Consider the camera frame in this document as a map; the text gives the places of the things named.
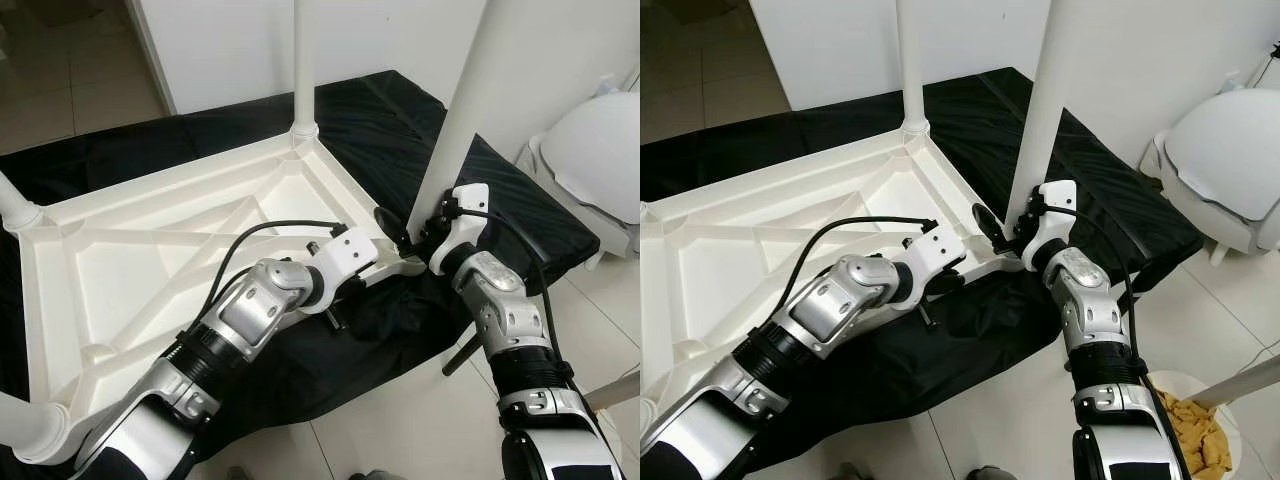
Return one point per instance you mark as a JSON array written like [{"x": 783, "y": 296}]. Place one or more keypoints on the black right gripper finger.
[
  {"x": 988, "y": 222},
  {"x": 390, "y": 227}
]

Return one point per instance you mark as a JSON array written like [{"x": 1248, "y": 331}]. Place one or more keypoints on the white plastic table top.
[
  {"x": 120, "y": 280},
  {"x": 720, "y": 270}
]

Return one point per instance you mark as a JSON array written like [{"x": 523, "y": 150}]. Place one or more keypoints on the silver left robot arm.
[
  {"x": 830, "y": 305},
  {"x": 250, "y": 310}
]

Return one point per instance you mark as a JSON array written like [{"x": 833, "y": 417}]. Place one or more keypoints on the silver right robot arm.
[
  {"x": 1090, "y": 305},
  {"x": 510, "y": 310}
]

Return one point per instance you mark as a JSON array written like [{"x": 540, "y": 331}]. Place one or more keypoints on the black tablecloth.
[
  {"x": 500, "y": 190},
  {"x": 1120, "y": 180}
]

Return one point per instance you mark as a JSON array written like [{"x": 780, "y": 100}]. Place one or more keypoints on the grey right robot foot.
[
  {"x": 372, "y": 475},
  {"x": 987, "y": 473}
]

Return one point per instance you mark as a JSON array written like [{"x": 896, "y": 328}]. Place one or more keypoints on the grey robot foot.
[
  {"x": 987, "y": 473},
  {"x": 850, "y": 472},
  {"x": 372, "y": 475},
  {"x": 237, "y": 473}
]

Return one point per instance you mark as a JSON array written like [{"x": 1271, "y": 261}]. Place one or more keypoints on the white round appliance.
[
  {"x": 595, "y": 160},
  {"x": 1225, "y": 155}
]

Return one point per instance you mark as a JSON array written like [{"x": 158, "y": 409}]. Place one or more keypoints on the grey left robot foot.
[
  {"x": 237, "y": 473},
  {"x": 850, "y": 472}
]

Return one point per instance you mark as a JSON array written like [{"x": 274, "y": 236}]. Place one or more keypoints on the yellow cloth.
[{"x": 1195, "y": 435}]

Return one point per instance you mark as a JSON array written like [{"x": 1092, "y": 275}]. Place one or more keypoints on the white round basin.
[{"x": 1230, "y": 420}]

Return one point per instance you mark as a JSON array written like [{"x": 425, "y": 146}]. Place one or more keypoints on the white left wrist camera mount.
[
  {"x": 935, "y": 250},
  {"x": 348, "y": 255}
]

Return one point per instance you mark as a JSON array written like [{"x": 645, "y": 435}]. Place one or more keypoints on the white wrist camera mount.
[
  {"x": 465, "y": 205},
  {"x": 348, "y": 255},
  {"x": 935, "y": 250},
  {"x": 1055, "y": 200}
]

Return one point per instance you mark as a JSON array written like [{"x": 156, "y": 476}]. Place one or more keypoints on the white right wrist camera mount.
[
  {"x": 1055, "y": 200},
  {"x": 465, "y": 205}
]

